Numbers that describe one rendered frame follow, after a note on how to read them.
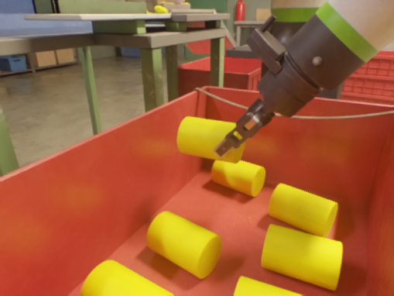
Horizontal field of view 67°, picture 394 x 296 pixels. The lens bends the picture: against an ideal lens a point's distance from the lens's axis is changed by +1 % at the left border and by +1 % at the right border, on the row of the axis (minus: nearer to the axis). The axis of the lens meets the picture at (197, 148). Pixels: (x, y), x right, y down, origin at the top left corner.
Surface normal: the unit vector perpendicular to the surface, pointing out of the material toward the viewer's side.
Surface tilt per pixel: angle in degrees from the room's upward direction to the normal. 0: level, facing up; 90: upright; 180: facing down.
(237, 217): 0
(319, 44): 78
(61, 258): 90
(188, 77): 90
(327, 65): 102
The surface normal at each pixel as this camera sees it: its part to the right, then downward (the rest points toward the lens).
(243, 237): 0.00, -0.91
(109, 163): 0.88, 0.18
